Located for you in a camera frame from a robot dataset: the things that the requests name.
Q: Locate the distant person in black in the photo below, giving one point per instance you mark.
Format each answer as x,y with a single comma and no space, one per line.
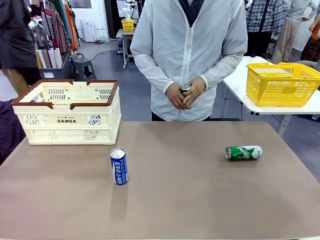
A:
37,10

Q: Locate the person's right forearm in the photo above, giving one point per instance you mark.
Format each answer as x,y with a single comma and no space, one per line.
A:
152,72

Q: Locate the brown paper roll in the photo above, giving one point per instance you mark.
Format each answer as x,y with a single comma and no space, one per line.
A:
45,58

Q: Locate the person's right hand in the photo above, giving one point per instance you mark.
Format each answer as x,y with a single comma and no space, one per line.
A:
173,95

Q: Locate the yellow paper roll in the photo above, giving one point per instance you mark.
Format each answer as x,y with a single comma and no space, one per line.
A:
38,61

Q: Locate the orange hanging garment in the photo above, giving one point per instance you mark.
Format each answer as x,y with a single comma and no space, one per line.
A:
70,27

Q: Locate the grey storage bin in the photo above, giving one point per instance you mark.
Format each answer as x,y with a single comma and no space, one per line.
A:
57,72

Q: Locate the small yellow background basket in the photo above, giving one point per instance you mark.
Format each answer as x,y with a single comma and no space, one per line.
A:
127,25

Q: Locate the background work table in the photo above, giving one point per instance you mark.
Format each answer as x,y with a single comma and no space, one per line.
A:
125,32

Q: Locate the bystander in orange sleeve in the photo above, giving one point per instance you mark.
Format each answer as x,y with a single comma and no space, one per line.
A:
312,50

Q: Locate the bystander in grey shirt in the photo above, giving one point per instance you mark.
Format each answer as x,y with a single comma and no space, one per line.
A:
285,37

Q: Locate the person's left forearm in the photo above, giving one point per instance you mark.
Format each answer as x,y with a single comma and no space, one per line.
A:
220,70

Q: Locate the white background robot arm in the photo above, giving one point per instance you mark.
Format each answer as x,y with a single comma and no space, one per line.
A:
127,12

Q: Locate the cream paper roll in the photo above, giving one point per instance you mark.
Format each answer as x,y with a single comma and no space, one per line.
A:
58,58

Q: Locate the white air purifier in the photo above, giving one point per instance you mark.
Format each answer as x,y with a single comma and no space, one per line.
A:
88,31

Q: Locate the dark purple cloth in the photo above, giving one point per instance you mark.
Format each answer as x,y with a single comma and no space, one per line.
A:
10,130

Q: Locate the white paper roll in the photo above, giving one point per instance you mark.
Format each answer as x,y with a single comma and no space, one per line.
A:
52,58

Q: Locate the bystander in dark shirt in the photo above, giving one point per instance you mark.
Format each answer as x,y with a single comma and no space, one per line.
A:
15,37

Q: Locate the person's left hand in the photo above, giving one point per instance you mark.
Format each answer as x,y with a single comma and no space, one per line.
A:
197,87

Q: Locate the bystander in plaid shirt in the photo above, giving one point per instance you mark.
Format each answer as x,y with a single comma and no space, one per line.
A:
265,15

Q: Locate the cream folding basket brown rim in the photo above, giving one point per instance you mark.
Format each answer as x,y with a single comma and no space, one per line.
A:
65,112

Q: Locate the patterned hanging garment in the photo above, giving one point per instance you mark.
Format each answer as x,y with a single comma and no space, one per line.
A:
53,27

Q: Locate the person in white jacket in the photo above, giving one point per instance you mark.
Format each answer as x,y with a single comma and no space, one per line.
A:
175,37

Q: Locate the white side table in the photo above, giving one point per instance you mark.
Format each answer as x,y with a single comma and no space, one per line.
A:
237,77

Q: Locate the grey plastic stool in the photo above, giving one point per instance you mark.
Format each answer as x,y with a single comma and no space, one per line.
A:
83,62

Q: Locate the large yellow plastic basket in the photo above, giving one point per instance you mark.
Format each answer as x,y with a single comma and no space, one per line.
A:
275,85

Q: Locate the green soda can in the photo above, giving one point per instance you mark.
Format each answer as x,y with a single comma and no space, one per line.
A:
186,88
243,153

